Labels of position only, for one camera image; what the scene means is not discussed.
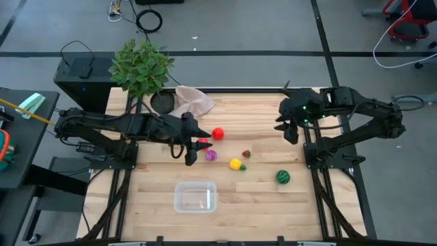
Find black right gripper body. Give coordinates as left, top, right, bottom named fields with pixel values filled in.
left=277, top=87, right=327, bottom=145

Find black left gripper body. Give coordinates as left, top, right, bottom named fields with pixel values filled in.
left=150, top=111, right=201, bottom=167

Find green striped toy watermelon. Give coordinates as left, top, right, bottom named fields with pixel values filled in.
left=275, top=169, right=292, bottom=185

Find clear plastic tupperware container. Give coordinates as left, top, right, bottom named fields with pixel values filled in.
left=173, top=180, right=219, bottom=215

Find beige cloth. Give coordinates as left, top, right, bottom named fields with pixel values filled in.
left=167, top=85, right=216, bottom=120

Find dark round plant pot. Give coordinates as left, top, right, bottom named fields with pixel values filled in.
left=149, top=90, right=177, bottom=115

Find green leafy plant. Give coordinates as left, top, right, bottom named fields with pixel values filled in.
left=108, top=38, right=175, bottom=98

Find black power brick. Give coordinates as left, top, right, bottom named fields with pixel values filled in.
left=75, top=141, right=96, bottom=154
left=83, top=154, right=107, bottom=163

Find black computer tower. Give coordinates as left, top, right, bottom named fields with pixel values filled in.
left=53, top=51, right=119, bottom=113

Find black power adapter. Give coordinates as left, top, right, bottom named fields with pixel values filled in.
left=77, top=64, right=94, bottom=79

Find black box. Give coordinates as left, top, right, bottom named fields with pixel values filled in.
left=135, top=0, right=185, bottom=5

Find grey metal floor bar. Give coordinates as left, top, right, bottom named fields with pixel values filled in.
left=391, top=92, right=437, bottom=105

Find red framed black chair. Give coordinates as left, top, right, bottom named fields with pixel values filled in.
left=361, top=0, right=437, bottom=42

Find mint green stapler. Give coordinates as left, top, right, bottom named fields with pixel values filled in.
left=15, top=92, right=46, bottom=120

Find black side desk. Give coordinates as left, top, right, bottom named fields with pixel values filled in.
left=0, top=87, right=94, bottom=246

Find small black desk device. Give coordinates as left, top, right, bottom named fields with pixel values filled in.
left=0, top=105, right=15, bottom=123

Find teal and orange bag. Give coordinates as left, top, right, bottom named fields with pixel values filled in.
left=0, top=128, right=17, bottom=172

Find black aluminium rig frame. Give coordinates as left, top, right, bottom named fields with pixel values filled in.
left=76, top=87, right=378, bottom=246

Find long white cable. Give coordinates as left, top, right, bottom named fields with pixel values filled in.
left=372, top=0, right=437, bottom=69

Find coiled black cable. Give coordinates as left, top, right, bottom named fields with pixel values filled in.
left=135, top=9, right=164, bottom=34

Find black right arm cable loop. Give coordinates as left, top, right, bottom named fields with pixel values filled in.
left=391, top=94, right=426, bottom=112

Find white cable bundle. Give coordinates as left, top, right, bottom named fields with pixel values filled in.
left=107, top=0, right=124, bottom=23

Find yellow cable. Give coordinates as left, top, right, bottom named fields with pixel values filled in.
left=0, top=98, right=56, bottom=126

